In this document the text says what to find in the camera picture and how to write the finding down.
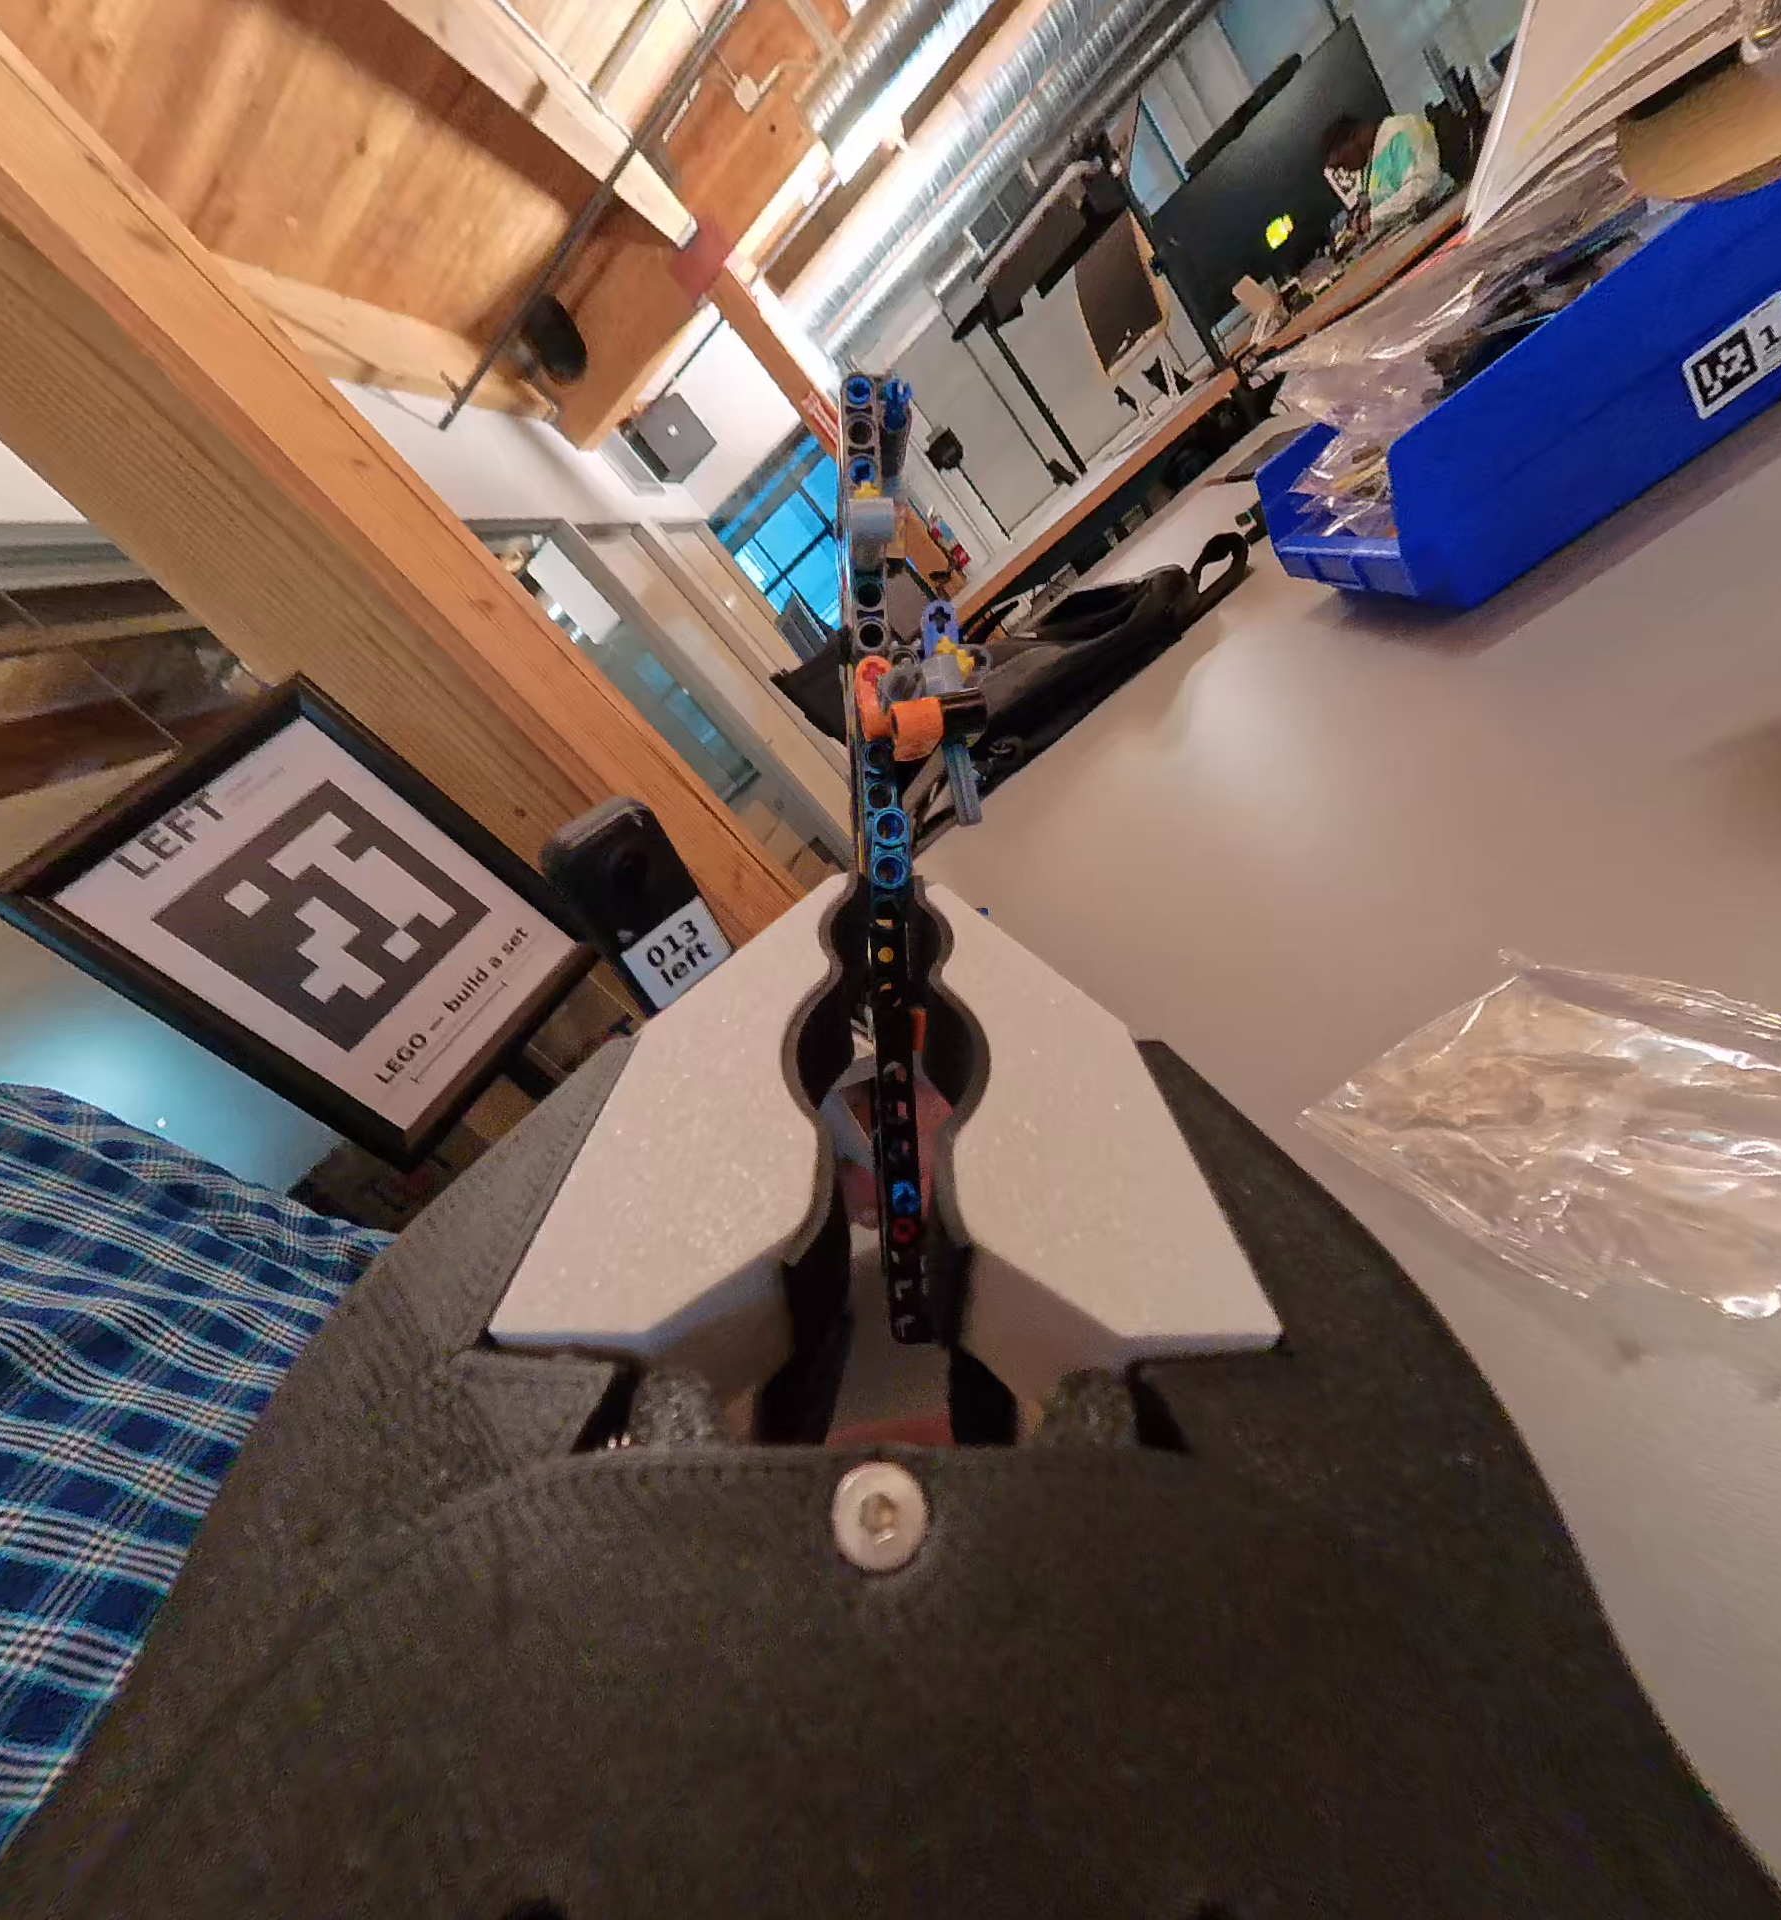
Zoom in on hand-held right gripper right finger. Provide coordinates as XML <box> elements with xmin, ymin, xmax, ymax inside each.
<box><xmin>923</xmin><ymin>882</ymin><xmax>1285</xmax><ymax>1444</ymax></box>

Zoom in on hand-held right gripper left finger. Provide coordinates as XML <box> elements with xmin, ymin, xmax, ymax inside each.
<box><xmin>489</xmin><ymin>877</ymin><xmax>853</xmax><ymax>1444</ymax></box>

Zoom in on black technic lego assembly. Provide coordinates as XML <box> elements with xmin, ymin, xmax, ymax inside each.
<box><xmin>833</xmin><ymin>371</ymin><xmax>1000</xmax><ymax>1344</ymax></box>

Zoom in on person's left forearm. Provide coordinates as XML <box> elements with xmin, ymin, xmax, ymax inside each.
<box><xmin>0</xmin><ymin>1069</ymin><xmax>396</xmax><ymax>1920</ymax></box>

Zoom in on clear bags of lego parts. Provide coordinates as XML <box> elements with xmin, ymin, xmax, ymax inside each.
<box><xmin>1280</xmin><ymin>194</ymin><xmax>1700</xmax><ymax>504</ymax></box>

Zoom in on lego instruction booklet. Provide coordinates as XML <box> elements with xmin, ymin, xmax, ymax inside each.
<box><xmin>1461</xmin><ymin>0</ymin><xmax>1781</xmax><ymax>227</ymax></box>

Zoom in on black framed marker sign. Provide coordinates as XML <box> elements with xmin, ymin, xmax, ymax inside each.
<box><xmin>0</xmin><ymin>679</ymin><xmax>598</xmax><ymax>1170</ymax></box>

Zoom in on clear empty plastic bag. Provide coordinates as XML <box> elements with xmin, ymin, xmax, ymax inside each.
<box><xmin>1298</xmin><ymin>947</ymin><xmax>1781</xmax><ymax>1320</ymax></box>

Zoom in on black ceiling spotlight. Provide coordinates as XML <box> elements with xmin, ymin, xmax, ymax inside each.
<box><xmin>514</xmin><ymin>291</ymin><xmax>593</xmax><ymax>379</ymax></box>

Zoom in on black backpack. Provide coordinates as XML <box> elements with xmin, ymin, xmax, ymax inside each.
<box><xmin>769</xmin><ymin>527</ymin><xmax>1251</xmax><ymax>798</ymax></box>

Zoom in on blue parts bin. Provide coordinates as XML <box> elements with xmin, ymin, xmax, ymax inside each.
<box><xmin>1257</xmin><ymin>149</ymin><xmax>1781</xmax><ymax>612</ymax></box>

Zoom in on large black monitor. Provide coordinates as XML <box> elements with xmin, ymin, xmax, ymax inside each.
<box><xmin>1144</xmin><ymin>13</ymin><xmax>1394</xmax><ymax>324</ymax></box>

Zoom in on black wall box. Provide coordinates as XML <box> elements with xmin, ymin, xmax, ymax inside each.
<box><xmin>628</xmin><ymin>390</ymin><xmax>719</xmax><ymax>482</ymax></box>

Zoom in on silver ventilation duct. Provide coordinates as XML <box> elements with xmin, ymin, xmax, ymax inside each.
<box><xmin>800</xmin><ymin>0</ymin><xmax>1206</xmax><ymax>346</ymax></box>

